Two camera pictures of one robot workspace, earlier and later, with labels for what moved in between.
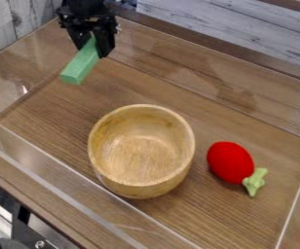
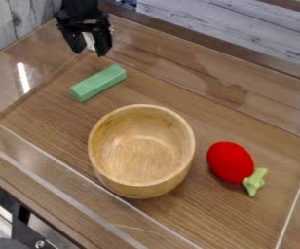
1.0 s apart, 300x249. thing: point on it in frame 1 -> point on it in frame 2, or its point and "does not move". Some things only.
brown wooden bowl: x=140 y=147 does not move
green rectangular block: x=81 y=62 -> x=97 y=83
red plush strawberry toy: x=231 y=164 does not move
